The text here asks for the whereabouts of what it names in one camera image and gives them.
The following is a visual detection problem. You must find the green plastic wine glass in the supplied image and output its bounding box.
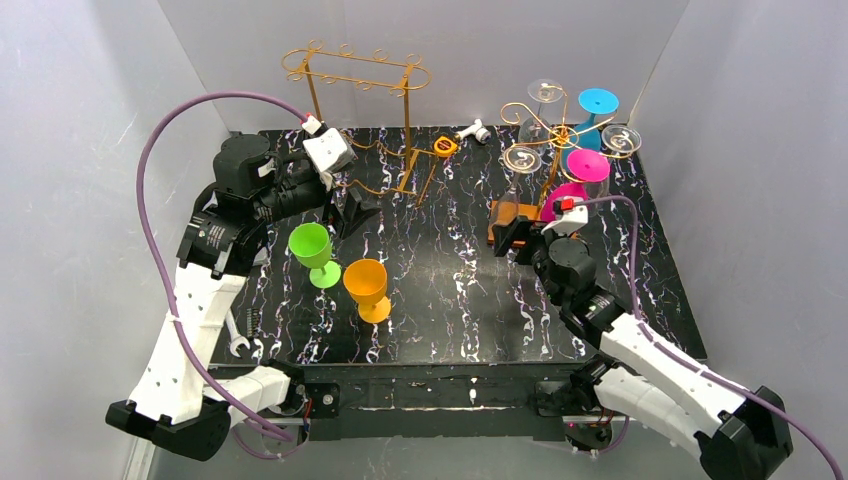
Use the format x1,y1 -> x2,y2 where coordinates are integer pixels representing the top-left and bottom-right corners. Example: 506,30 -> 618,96
288,222 -> 342,289

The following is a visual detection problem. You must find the orange plastic wine glass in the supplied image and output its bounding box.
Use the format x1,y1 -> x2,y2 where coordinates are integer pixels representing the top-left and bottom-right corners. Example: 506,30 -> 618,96
342,258 -> 391,324

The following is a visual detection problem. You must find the clear wine glass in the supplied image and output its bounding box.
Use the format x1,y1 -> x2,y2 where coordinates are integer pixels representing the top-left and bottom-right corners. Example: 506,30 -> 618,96
492,144 -> 542,226
591,124 -> 642,198
517,79 -> 564,154

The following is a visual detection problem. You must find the magenta plastic wine glass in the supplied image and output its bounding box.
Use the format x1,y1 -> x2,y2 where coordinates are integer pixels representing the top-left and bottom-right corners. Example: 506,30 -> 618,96
539,149 -> 611,222

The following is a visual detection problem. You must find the blue plastic wine glass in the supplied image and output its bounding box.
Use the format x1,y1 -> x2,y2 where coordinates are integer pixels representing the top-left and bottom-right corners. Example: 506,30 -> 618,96
563,88 -> 619,158

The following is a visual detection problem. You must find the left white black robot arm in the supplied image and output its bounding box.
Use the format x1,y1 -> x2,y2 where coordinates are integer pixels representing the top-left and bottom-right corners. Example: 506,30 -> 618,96
105,128 -> 375,461

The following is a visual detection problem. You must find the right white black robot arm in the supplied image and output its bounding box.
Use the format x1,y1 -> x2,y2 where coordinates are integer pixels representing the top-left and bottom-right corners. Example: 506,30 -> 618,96
492,216 -> 794,479

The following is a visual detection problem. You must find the gold rectangular hanging rack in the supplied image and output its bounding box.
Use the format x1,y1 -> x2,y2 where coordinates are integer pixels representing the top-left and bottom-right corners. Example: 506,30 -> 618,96
281,40 -> 432,202

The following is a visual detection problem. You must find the white pipe fitting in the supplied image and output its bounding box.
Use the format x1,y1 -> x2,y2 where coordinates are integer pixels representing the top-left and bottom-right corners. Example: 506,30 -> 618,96
453,118 -> 491,145

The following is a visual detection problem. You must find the yellow tape measure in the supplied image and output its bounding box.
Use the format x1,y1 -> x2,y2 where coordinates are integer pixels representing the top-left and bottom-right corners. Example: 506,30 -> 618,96
433,135 -> 459,158

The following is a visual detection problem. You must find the black bit strip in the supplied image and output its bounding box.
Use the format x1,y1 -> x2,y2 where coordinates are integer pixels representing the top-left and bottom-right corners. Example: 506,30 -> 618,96
245,308 -> 261,338

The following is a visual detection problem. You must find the silver wrench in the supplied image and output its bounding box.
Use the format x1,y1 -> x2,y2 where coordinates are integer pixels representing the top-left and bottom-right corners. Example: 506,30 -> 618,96
225,310 -> 251,358

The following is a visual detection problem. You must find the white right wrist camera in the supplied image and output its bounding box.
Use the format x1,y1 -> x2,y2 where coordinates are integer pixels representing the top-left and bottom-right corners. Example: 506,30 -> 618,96
541,196 -> 589,236

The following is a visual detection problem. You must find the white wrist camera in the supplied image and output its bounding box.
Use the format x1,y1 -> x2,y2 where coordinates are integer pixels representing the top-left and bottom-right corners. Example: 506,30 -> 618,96
541,196 -> 589,236
301,113 -> 356,192

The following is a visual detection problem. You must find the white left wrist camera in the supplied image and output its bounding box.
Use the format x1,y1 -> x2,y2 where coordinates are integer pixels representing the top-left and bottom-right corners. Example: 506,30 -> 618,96
301,113 -> 356,192

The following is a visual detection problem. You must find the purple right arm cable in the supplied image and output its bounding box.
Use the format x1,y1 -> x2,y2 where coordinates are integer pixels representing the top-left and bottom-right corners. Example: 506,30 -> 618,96
566,195 -> 843,480

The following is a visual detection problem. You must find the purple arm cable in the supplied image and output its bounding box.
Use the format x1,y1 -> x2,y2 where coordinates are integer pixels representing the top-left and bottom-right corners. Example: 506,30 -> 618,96
135,91 -> 316,462
566,195 -> 843,480

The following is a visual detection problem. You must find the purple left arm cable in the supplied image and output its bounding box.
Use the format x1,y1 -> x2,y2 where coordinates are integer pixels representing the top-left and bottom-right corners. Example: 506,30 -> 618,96
135,91 -> 316,462

